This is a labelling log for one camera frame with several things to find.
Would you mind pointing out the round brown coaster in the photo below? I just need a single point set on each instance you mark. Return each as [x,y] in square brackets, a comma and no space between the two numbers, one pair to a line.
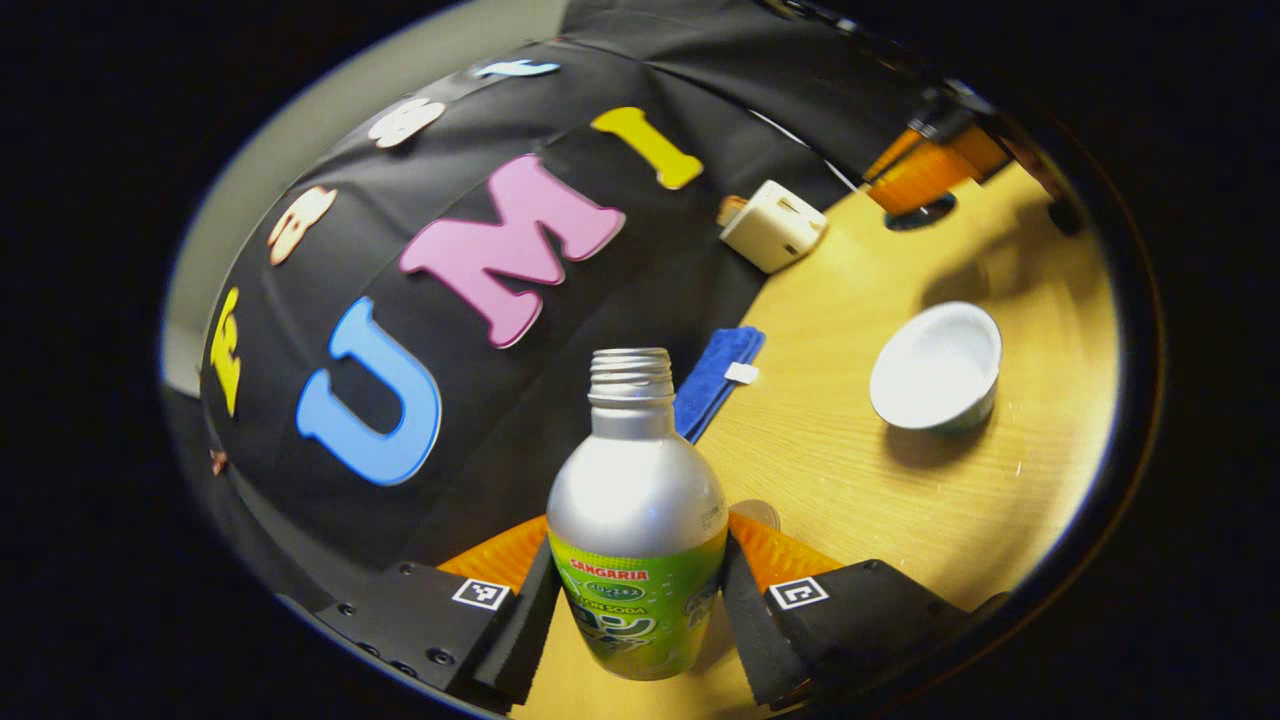
[757,512]

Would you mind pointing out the teal teacup lid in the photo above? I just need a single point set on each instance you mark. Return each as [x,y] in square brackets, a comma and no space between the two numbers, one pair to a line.
[922,214]

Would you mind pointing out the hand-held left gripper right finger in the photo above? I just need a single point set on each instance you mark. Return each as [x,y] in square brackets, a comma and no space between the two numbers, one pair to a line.
[745,640]

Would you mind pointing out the folded blue towel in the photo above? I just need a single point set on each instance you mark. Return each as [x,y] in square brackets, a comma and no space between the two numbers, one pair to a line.
[712,385]

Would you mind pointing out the toast slice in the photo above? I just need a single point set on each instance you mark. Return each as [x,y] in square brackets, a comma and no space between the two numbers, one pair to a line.
[728,210]

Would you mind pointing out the cream toaster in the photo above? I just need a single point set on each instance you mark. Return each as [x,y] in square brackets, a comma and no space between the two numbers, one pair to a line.
[775,228]

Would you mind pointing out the black backdrop cloth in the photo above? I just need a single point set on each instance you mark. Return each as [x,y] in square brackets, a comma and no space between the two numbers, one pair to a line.
[480,420]

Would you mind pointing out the white teacup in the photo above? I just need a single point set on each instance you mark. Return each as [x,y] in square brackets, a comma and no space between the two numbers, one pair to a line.
[935,365]

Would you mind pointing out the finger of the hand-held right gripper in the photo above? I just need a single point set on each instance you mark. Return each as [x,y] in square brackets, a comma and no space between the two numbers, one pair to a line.
[925,175]
[990,150]

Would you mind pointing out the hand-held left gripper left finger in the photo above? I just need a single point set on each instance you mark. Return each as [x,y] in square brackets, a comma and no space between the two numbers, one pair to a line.
[525,640]

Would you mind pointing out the silver green water bottle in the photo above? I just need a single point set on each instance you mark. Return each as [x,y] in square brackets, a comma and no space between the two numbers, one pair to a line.
[635,520]

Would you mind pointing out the small red clip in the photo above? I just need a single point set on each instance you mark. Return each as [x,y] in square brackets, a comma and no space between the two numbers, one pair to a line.
[218,462]

